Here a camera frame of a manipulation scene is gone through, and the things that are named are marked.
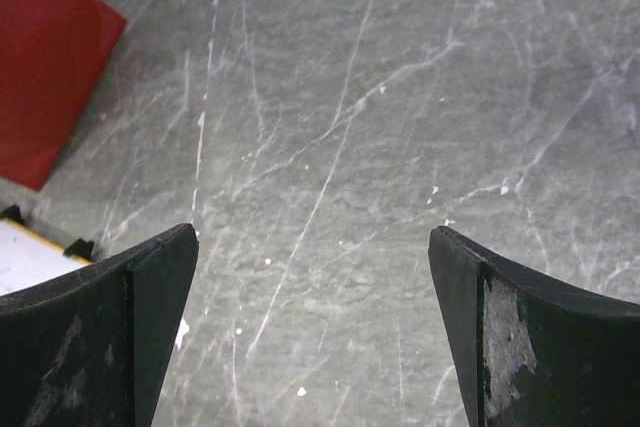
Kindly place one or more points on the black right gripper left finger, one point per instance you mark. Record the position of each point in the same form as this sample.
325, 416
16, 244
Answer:
92, 347

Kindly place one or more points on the small whiteboard yellow frame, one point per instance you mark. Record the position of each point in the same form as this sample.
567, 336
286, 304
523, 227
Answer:
29, 259

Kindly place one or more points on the red paper bag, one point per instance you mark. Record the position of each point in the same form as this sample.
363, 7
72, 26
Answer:
52, 55

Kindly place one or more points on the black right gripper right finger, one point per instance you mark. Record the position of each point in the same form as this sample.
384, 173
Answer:
531, 350

